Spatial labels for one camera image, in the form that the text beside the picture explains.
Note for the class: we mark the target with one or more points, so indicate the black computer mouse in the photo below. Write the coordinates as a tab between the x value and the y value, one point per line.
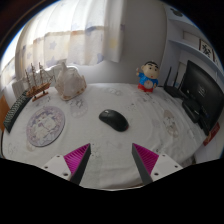
114	120

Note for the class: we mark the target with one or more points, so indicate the white star-print curtain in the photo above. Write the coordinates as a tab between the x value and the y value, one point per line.
76	33

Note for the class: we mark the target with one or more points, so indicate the large white conch shell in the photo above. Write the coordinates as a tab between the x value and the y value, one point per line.
70	85

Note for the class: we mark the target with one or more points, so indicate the cartoon boy figurine clock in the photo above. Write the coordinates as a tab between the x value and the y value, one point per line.
148	78

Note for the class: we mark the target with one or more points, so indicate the white wall shelf unit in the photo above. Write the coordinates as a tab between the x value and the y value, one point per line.
186	43

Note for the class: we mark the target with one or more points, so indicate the wooden model sailing ship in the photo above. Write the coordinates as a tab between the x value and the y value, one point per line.
38	87

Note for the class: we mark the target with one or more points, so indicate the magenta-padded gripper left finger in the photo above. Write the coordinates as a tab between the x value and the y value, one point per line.
77	157

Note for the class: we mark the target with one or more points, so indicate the black keyboard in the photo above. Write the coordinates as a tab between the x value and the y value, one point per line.
15	111

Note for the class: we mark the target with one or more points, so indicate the black monitor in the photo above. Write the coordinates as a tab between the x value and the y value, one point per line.
203	90

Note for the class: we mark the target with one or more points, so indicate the round purple printed mouse pad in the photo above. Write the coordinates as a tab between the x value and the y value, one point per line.
45	126

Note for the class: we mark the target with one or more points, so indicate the red flat box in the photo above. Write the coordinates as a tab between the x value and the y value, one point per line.
212	134

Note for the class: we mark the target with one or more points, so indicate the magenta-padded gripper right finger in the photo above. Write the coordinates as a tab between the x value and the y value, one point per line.
146	158

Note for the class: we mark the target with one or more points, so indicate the black box device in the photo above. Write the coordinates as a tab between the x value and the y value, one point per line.
192	109

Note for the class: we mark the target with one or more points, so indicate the orange wooden chair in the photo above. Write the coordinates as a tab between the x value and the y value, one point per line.
3	111

